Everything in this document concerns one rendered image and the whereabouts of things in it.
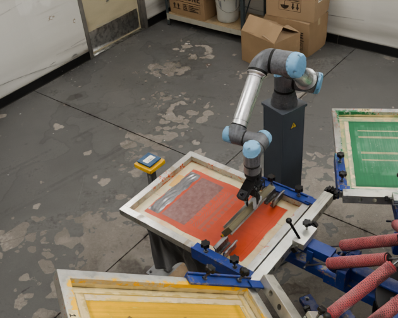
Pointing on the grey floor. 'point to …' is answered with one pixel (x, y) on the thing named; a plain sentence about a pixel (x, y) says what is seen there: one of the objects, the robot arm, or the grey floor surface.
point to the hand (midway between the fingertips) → (250, 207)
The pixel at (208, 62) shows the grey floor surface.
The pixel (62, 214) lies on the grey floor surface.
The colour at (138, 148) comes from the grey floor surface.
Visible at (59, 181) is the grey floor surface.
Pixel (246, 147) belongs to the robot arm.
